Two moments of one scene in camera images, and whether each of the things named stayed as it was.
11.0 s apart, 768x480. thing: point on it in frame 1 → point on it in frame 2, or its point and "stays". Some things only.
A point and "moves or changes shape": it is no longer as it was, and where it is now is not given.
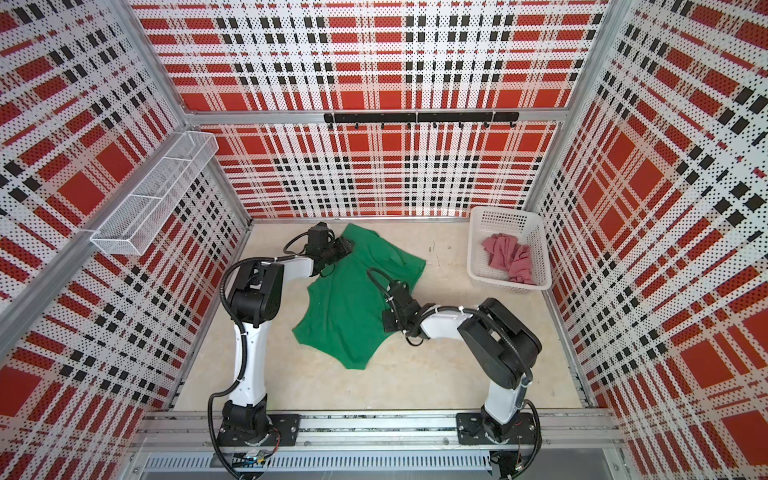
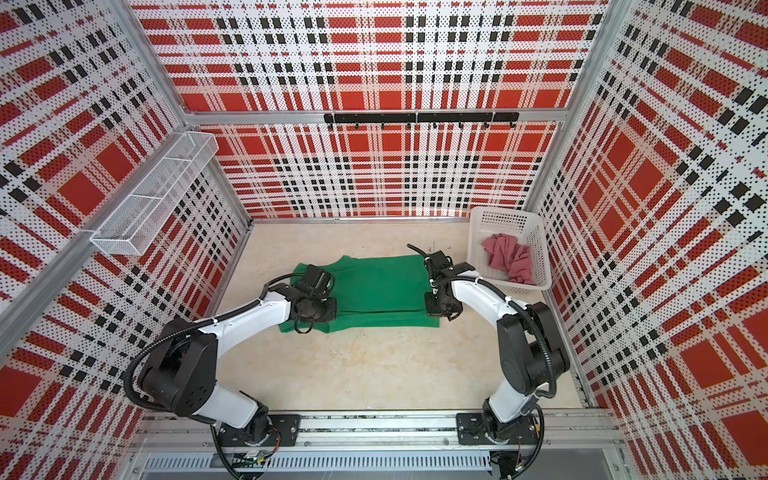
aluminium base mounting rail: x=382 y=432 stays
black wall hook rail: x=419 y=117 stays
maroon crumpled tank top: x=506 y=254 stays
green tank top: x=344 y=318 moves or changes shape
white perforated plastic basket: x=507 y=250 stays
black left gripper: x=345 y=248 → x=329 y=315
